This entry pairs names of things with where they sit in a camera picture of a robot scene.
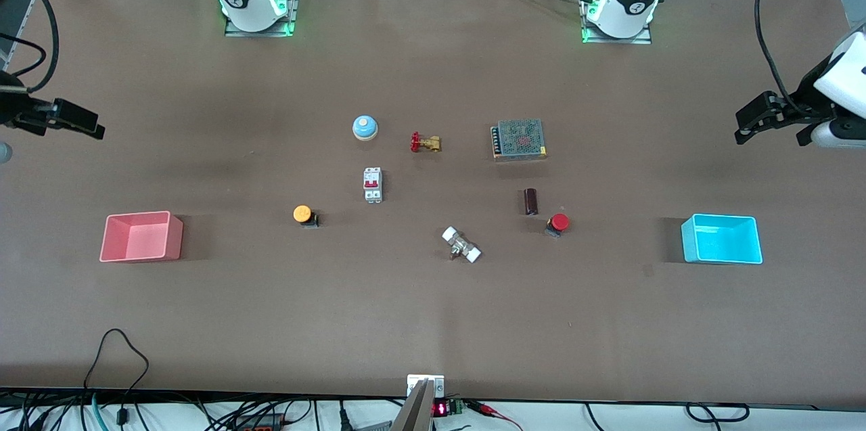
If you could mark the red push button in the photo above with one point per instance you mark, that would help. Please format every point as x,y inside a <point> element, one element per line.
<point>559,222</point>

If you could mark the dark brown cylinder capacitor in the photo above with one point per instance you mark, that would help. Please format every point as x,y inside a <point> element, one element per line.
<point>531,201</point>

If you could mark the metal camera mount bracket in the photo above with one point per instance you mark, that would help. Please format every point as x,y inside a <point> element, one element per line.
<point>414,382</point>

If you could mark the cyan plastic bin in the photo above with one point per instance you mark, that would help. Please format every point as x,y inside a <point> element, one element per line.
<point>722,241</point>

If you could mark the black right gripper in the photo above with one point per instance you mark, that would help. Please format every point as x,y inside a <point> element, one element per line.
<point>15,108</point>

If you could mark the red digit display module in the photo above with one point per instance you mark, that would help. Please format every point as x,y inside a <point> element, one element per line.
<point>443,409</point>

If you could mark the grey camera pole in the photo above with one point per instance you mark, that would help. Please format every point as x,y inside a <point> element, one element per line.
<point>416,411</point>

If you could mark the blue call bell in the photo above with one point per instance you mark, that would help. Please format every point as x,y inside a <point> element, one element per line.
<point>365,126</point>

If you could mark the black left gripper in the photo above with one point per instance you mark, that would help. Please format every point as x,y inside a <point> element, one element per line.
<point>806,99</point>

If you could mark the white metal tee fitting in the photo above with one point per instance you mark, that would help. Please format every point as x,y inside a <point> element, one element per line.
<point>461,245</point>

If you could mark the pink plastic bin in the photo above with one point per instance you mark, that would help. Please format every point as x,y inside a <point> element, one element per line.
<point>139,241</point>

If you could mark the yellow push button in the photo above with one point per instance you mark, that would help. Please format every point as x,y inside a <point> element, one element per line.
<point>302,214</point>

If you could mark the white circuit breaker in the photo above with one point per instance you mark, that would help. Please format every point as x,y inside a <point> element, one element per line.
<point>373,185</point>

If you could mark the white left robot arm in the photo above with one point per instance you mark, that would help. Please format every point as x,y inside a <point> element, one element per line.
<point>629,5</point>

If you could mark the metal mesh power supply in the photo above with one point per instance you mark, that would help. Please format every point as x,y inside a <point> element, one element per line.
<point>519,139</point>

